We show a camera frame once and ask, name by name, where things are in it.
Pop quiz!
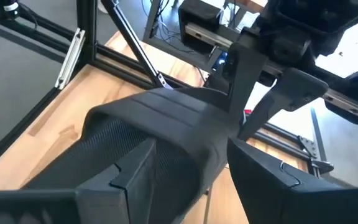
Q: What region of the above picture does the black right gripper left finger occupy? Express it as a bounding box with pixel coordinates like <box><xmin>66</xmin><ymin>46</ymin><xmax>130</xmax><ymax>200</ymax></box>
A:
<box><xmin>0</xmin><ymin>138</ymin><xmax>160</xmax><ymax>224</ymax></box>

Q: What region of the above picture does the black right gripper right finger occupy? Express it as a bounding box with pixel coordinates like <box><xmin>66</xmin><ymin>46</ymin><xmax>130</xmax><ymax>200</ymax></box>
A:
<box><xmin>227</xmin><ymin>138</ymin><xmax>358</xmax><ymax>224</ymax></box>

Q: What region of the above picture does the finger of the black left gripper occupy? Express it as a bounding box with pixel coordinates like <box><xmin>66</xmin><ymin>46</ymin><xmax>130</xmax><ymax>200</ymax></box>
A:
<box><xmin>238</xmin><ymin>68</ymin><xmax>329</xmax><ymax>139</ymax></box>
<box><xmin>228</xmin><ymin>42</ymin><xmax>269</xmax><ymax>121</ymax></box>

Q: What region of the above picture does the black rubber slide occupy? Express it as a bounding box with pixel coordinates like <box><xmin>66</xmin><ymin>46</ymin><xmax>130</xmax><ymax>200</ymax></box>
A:
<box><xmin>23</xmin><ymin>86</ymin><xmax>245</xmax><ymax>224</ymax></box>

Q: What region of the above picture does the black aluminium table frame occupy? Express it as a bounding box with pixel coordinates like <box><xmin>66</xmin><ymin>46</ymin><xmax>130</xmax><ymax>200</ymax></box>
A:
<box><xmin>0</xmin><ymin>0</ymin><xmax>335</xmax><ymax>180</ymax></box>

